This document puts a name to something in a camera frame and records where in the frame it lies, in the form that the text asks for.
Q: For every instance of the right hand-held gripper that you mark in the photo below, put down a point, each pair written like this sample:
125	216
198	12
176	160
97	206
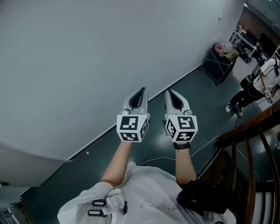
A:
186	127

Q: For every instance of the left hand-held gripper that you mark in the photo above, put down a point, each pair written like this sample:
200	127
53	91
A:
129	125

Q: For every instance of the person's left forearm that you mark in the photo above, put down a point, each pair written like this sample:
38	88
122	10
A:
117	164

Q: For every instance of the person's right forearm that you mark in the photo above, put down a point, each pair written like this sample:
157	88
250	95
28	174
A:
183	164

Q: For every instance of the black wristwatch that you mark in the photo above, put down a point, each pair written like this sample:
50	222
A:
181	145

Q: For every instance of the black metal cart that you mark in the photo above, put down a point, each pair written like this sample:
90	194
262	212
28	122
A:
213	63

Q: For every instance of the cardboard box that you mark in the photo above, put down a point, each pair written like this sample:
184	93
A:
230	55

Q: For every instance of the clear plastic bag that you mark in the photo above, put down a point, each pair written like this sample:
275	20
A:
223	46

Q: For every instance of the dark wooden chair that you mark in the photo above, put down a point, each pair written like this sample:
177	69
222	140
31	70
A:
251	127

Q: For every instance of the person's white shirt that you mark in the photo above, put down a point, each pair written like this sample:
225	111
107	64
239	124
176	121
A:
148	192

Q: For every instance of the black waist bag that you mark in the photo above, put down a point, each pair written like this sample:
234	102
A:
203	197

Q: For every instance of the office desk with monitors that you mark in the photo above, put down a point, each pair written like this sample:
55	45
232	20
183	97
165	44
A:
249	39

